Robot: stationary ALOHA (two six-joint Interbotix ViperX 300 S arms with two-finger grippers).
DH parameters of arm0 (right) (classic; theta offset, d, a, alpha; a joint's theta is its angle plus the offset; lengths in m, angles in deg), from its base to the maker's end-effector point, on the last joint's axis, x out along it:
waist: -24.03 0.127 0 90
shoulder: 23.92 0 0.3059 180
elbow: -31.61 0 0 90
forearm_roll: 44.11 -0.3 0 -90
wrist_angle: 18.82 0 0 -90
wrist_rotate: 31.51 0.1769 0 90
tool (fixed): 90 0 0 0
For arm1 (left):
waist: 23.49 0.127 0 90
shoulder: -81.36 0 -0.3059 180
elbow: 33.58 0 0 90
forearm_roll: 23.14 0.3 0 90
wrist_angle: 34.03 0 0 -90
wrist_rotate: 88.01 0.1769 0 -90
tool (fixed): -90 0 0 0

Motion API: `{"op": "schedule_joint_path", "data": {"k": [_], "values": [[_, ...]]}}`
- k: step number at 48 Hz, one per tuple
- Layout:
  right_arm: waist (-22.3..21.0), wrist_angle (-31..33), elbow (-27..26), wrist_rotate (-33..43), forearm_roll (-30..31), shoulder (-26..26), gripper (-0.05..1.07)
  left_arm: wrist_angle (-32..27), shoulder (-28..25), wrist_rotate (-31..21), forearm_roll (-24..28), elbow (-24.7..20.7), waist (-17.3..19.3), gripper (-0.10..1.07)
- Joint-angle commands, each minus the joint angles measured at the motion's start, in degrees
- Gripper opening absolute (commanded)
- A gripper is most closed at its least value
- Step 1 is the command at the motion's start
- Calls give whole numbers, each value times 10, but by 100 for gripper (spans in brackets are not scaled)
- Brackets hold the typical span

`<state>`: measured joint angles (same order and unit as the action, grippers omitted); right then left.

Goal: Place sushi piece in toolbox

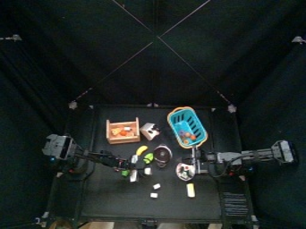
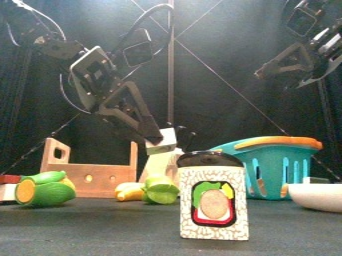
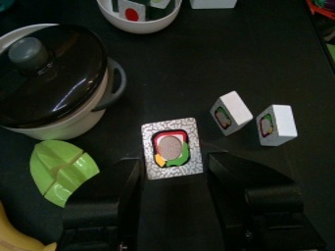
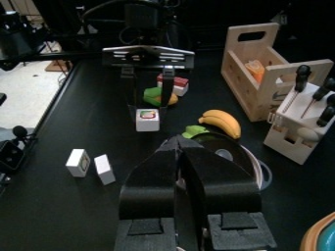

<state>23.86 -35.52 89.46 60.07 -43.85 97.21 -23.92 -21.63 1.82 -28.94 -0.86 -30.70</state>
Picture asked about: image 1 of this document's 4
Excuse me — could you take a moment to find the wooden toolbox crate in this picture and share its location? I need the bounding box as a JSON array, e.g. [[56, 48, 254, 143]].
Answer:
[[105, 116, 141, 145]]

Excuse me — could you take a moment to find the yellow toy banana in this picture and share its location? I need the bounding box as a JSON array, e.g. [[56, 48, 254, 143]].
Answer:
[[135, 145, 150, 157]]

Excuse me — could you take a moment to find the green toy vegetable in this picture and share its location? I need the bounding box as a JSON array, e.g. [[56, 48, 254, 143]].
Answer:
[[141, 152, 155, 165]]

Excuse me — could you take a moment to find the pale yellow toy block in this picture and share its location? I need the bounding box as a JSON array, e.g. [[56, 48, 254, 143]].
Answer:
[[186, 182, 198, 199]]

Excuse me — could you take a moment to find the dark round toy pot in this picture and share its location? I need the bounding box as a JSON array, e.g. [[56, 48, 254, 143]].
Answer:
[[152, 144, 174, 169]]

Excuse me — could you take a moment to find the teal basket with orange rim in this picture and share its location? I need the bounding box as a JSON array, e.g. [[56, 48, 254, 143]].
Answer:
[[166, 106, 210, 149]]

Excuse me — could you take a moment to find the white printed label sticker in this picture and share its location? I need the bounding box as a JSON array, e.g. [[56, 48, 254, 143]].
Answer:
[[220, 191, 250, 218]]

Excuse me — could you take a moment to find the thin diagonal cord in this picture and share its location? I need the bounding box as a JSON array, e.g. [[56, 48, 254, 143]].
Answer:
[[109, 0, 234, 106], [72, 0, 211, 104]]

